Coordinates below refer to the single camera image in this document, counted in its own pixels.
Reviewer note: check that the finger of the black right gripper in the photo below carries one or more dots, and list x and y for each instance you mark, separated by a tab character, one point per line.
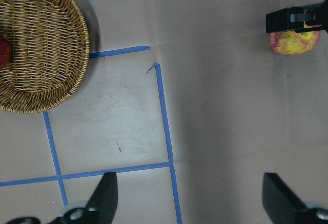
299	19

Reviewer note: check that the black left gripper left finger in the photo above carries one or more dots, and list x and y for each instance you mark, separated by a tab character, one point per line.
100	208

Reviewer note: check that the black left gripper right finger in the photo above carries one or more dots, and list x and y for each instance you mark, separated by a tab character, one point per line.
282	205

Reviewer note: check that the red yellow apple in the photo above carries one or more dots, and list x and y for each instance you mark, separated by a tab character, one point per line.
292	43

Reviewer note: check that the round wicker basket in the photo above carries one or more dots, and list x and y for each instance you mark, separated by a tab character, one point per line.
50	53

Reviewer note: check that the dark red apple in basket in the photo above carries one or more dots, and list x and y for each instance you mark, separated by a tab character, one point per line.
5	52

